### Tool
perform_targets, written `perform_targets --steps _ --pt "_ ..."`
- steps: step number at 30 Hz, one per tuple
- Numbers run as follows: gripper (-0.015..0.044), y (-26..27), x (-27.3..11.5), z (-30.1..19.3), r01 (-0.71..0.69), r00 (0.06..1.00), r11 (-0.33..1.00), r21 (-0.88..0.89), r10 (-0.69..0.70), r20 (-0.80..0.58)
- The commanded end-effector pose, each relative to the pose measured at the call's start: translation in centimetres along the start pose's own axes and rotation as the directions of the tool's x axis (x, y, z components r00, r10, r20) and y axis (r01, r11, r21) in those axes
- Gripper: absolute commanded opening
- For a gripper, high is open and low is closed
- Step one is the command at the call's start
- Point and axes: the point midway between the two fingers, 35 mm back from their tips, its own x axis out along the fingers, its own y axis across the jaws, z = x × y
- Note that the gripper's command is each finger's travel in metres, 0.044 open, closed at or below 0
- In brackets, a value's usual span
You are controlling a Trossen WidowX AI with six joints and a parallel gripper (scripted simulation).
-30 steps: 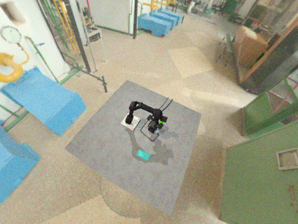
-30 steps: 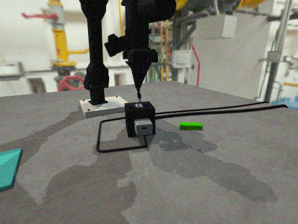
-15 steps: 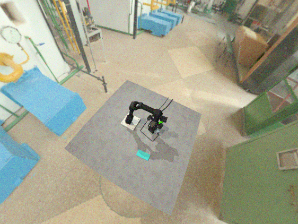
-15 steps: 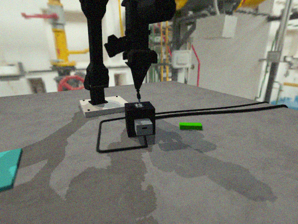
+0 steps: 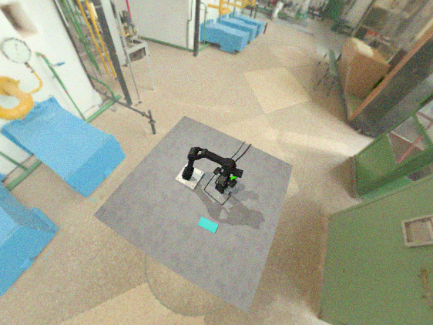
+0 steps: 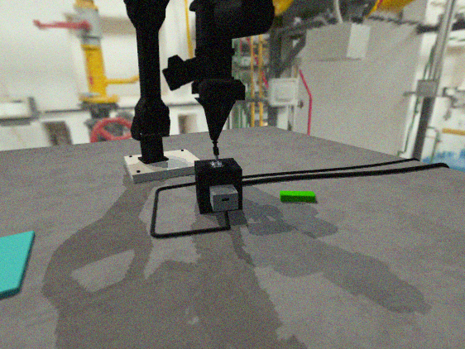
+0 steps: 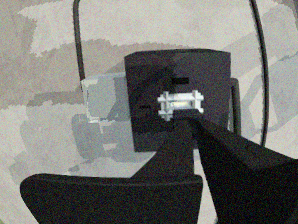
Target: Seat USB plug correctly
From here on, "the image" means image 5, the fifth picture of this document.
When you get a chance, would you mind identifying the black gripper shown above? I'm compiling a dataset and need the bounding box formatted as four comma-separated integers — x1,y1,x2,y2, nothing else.
213,167,237,188

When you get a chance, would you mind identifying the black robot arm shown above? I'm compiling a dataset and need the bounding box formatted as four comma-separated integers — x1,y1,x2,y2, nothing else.
181,147,243,186

